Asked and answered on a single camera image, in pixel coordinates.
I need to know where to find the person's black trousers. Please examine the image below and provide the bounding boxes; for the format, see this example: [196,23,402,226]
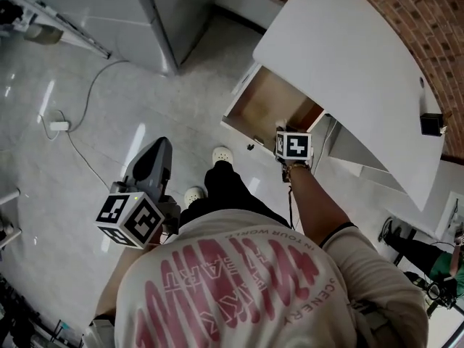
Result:
[179,159,291,231]

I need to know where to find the cream t-shirt with red print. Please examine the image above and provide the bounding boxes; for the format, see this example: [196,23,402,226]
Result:
[94,208,431,348]

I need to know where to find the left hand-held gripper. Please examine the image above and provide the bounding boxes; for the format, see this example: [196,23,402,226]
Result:
[95,136,181,250]

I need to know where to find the person's left forearm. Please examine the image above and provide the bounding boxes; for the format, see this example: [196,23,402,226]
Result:
[94,244,162,320]

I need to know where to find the white desk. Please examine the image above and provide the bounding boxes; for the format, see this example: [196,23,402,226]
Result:
[252,0,447,212]

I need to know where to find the gold bracelet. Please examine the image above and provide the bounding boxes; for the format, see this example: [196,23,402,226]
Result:
[284,162,311,175]

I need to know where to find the white floor cable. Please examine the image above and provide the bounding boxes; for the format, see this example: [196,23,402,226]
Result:
[37,59,131,192]

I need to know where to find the small black box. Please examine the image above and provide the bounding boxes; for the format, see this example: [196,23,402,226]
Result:
[419,112,445,137]

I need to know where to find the white clog shoe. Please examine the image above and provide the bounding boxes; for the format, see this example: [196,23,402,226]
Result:
[183,186,209,208]
[211,146,234,166]

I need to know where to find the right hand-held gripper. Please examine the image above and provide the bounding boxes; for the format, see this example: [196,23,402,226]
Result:
[273,118,315,163]

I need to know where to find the person's right forearm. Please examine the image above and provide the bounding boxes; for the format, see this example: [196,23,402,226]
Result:
[286,163,357,241]

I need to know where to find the white cabinet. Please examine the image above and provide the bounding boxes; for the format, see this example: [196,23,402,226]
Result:
[125,0,219,78]

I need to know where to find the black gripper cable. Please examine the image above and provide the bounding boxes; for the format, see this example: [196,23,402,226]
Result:
[287,182,295,230]

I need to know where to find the wooden desk drawer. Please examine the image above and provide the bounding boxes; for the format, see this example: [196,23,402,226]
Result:
[220,63,328,149]

